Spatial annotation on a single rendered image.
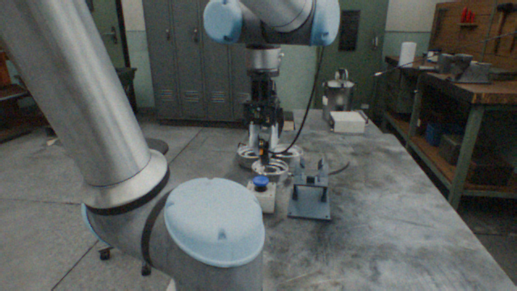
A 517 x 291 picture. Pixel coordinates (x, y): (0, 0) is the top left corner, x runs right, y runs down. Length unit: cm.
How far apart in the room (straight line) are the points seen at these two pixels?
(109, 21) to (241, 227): 447
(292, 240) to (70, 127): 48
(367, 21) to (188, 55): 200
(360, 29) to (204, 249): 354
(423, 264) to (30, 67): 67
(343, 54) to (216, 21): 325
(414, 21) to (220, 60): 227
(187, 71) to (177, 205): 349
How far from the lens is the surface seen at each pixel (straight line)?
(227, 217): 36
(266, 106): 66
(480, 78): 246
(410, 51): 306
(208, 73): 376
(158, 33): 391
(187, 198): 39
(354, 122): 166
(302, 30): 49
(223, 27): 56
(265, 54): 66
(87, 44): 36
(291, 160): 97
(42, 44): 35
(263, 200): 75
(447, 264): 73
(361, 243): 71
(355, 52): 378
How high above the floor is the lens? 123
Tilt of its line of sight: 22 degrees down
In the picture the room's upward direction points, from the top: straight up
